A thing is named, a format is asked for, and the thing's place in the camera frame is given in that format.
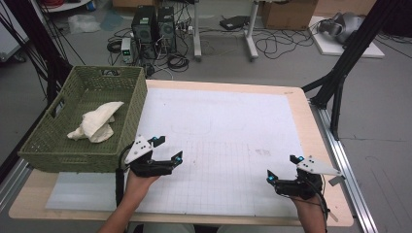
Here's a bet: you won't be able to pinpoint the white grid mat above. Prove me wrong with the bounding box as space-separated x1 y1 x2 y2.
45 86 324 219

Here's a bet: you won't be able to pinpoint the white desk leg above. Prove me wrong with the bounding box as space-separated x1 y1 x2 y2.
192 0 204 62
244 0 260 62

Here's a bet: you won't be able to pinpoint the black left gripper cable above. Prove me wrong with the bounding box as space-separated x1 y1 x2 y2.
115 144 135 207

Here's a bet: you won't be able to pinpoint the loose black floor cables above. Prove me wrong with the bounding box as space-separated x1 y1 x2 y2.
252 28 316 61

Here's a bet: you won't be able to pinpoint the white cabinet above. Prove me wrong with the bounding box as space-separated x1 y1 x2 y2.
0 6 31 63

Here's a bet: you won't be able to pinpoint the person's left hand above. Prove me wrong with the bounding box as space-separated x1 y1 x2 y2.
124 169 161 201

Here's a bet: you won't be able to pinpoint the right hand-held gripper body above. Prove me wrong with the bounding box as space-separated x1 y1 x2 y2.
274 155 344 201

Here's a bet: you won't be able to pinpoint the person's right hand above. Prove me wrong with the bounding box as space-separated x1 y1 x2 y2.
290 192 327 216

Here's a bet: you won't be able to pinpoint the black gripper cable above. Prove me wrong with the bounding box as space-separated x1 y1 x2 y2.
304 174 329 232
115 144 135 207

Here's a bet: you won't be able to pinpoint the black metal stand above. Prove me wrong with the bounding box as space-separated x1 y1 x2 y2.
0 0 75 108
300 0 402 142

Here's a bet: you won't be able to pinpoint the green woven basket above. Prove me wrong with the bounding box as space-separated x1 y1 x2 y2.
17 65 149 174

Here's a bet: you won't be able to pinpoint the brown cardboard box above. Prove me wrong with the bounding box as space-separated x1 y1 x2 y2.
261 0 319 31

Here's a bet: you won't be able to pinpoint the small grey power supply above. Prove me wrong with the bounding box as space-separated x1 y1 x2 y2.
120 37 134 65

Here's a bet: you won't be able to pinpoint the grey tape piece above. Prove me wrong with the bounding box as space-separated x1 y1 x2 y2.
327 175 346 187

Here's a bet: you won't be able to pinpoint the cream paw-print cloth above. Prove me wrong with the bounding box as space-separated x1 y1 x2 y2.
66 101 125 144

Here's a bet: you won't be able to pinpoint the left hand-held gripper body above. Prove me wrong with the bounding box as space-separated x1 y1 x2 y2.
123 134 173 179

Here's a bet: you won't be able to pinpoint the clear plastic bag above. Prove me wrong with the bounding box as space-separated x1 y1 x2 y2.
67 14 102 35

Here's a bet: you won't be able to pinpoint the coiled black cable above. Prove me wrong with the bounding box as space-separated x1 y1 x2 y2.
166 52 190 73
106 38 122 54

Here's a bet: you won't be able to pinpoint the black computer tower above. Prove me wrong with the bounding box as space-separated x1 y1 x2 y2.
157 6 178 54
130 5 159 60

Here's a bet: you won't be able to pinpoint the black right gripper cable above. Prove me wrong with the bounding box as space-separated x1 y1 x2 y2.
304 174 329 232

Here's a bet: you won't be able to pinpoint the white floor board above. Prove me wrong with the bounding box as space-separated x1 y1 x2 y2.
309 16 386 59

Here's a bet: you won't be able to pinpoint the flat black device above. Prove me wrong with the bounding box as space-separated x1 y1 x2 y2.
219 15 251 31

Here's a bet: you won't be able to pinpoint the aluminium floor rail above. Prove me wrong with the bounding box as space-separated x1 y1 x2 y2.
310 102 379 233
0 158 33 213

